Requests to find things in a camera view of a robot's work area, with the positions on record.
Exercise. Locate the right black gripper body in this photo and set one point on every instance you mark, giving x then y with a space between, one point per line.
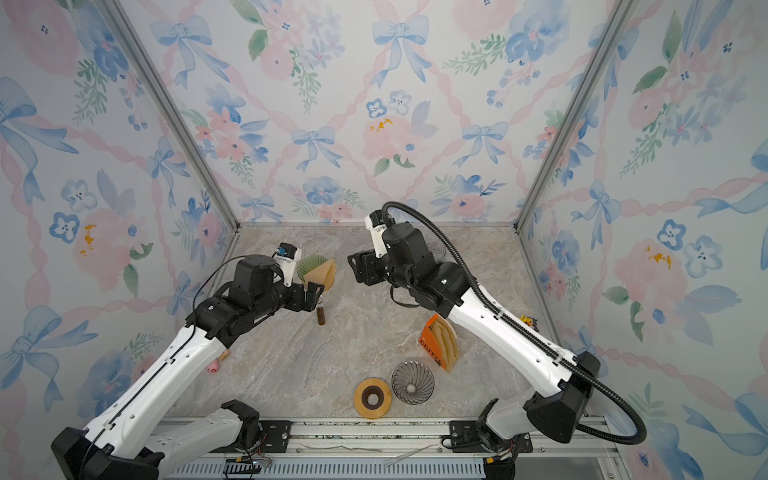
374 270

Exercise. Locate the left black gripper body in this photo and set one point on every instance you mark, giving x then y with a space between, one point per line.
292 298

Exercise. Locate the brown paper coffee filter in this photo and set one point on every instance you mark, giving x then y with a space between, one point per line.
324 274

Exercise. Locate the green glass dripper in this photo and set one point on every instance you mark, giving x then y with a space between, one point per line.
309 263

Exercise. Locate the orange coffee filter pack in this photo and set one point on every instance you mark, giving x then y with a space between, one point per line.
439 339

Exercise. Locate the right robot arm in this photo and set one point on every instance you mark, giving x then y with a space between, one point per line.
400 256

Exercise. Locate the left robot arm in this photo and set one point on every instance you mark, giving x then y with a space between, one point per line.
120 443

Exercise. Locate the grey glass dripper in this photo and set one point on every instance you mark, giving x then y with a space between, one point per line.
412 382

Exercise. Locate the small colourful toy figure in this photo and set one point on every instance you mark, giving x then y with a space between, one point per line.
530 322

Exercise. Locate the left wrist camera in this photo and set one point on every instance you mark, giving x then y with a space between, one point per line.
288 256

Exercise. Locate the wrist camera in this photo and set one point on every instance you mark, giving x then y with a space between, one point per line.
377 223
288 256

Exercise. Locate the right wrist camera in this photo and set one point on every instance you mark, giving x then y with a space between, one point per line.
377 223

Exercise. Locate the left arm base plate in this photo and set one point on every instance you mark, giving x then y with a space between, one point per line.
266 436

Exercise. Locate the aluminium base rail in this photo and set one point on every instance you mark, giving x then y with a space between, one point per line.
399 448

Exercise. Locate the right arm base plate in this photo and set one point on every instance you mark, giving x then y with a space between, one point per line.
465 437

